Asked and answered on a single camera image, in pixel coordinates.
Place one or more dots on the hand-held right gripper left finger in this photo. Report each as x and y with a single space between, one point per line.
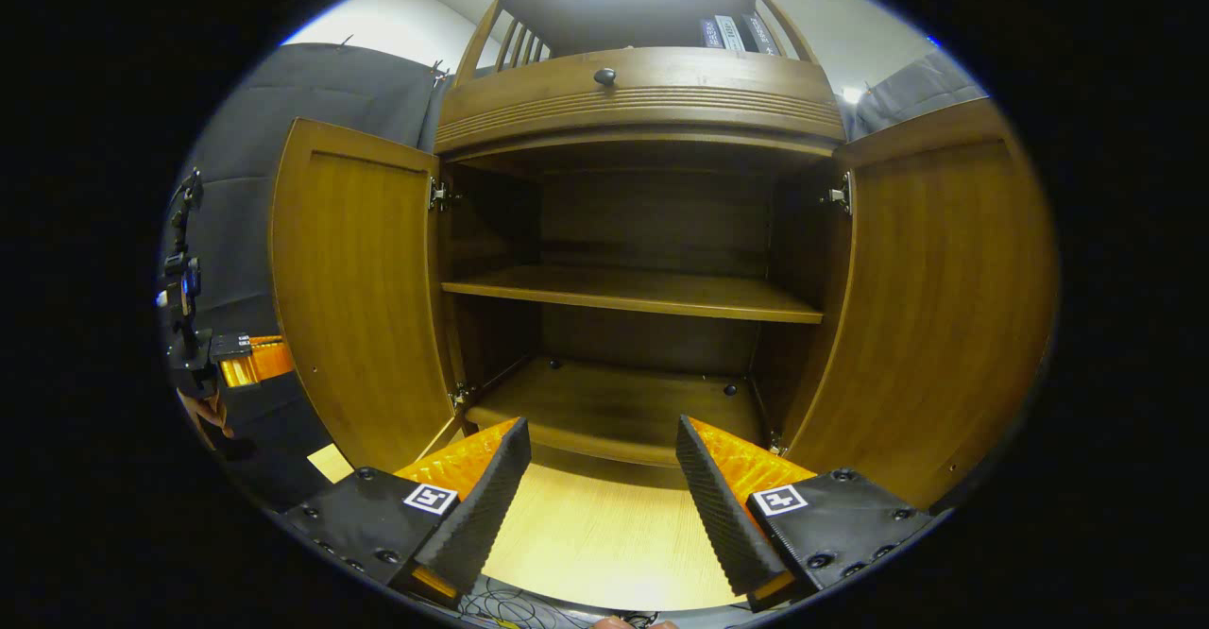
482 516

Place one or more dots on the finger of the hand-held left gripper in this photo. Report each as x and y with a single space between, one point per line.
260 363

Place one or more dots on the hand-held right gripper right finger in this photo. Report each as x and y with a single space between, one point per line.
727 525

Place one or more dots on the wooden shoe cabinet door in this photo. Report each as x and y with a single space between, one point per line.
359 298
945 327

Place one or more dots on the metal door hinge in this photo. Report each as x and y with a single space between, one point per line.
440 195
839 195
460 395
775 442

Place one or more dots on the wooden cabinet shelf board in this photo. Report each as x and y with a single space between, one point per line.
633 291

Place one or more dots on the wooden cabinet drawer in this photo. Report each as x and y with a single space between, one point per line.
680 91

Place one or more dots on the black backdrop cloth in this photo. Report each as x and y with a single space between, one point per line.
302 91

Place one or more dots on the dark blue book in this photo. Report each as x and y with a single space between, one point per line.
710 34

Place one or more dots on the dark grey book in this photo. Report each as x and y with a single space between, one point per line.
760 34

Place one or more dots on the white spine book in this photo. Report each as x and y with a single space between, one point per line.
730 32

